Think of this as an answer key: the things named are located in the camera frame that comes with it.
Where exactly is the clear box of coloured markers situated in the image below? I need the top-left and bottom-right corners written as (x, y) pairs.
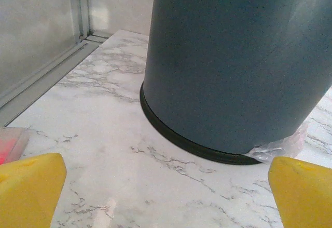
top-left (0, 127), bottom-right (31, 166)

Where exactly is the aluminium side frame rail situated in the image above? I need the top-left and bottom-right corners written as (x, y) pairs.
top-left (0, 32), bottom-right (109, 127)

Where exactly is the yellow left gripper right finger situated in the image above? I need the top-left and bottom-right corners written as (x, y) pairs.
top-left (267, 156), bottom-right (332, 228)

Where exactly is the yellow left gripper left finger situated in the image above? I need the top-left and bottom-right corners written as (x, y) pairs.
top-left (0, 152), bottom-right (67, 228)

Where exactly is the aluminium frame post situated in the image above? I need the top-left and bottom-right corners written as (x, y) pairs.
top-left (67, 0), bottom-right (90, 43)

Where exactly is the clear plastic bin liner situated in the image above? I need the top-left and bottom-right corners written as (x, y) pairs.
top-left (246, 121), bottom-right (310, 164)

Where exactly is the dark grey round trash bin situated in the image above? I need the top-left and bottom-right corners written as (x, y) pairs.
top-left (139, 0), bottom-right (332, 166)

